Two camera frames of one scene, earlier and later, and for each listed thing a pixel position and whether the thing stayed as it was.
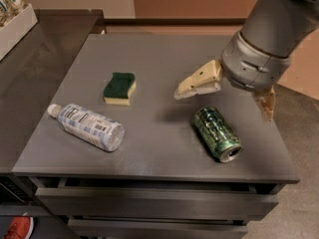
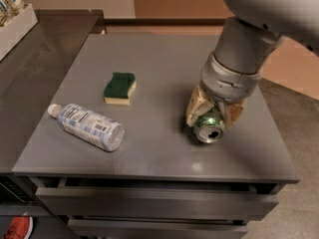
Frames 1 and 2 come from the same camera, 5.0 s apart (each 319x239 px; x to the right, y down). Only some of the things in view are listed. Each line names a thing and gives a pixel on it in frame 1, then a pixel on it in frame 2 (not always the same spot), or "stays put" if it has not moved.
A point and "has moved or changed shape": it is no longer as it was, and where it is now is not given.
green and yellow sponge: [119, 88] stays put
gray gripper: [254, 65] → [226, 82]
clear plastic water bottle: [106, 133] stays put
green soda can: [216, 133] has moved or changed shape
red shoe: [20, 227] stays put
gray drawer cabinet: [145, 137] stays put
